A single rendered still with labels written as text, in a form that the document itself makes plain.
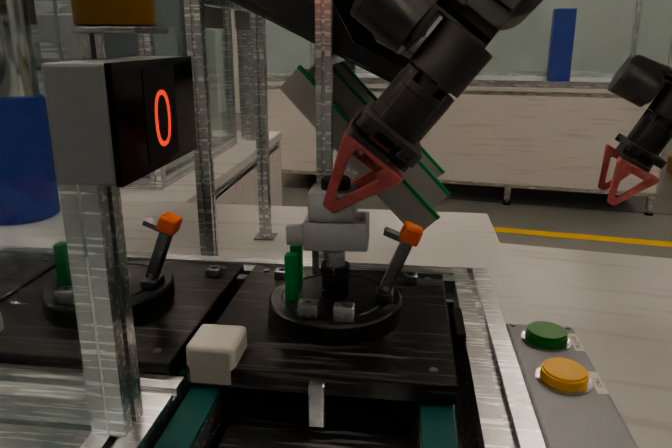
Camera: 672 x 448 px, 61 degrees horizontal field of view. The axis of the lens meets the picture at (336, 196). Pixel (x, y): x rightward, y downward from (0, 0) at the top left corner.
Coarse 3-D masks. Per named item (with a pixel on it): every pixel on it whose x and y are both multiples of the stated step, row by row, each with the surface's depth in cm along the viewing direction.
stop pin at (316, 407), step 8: (312, 384) 49; (320, 384) 49; (312, 392) 49; (320, 392) 49; (312, 400) 49; (320, 400) 49; (312, 408) 49; (320, 408) 49; (312, 416) 50; (320, 416) 50; (312, 424) 50; (320, 424) 50
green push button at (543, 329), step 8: (528, 328) 57; (536, 328) 57; (544, 328) 57; (552, 328) 57; (560, 328) 57; (528, 336) 57; (536, 336) 56; (544, 336) 56; (552, 336) 56; (560, 336) 56; (536, 344) 56; (544, 344) 56; (552, 344) 55; (560, 344) 56
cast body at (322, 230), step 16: (320, 192) 55; (320, 208) 55; (352, 208) 55; (288, 224) 59; (304, 224) 56; (320, 224) 56; (336, 224) 56; (352, 224) 56; (368, 224) 58; (288, 240) 59; (304, 240) 57; (320, 240) 56; (336, 240) 56; (352, 240) 56; (368, 240) 58
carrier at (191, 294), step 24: (144, 264) 69; (168, 264) 74; (192, 264) 74; (216, 264) 74; (240, 264) 74; (144, 288) 62; (168, 288) 63; (192, 288) 67; (216, 288) 67; (144, 312) 60; (168, 312) 61; (192, 312) 61; (216, 312) 64; (144, 336) 56; (168, 336) 56; (192, 336) 57; (144, 360) 52; (168, 360) 52
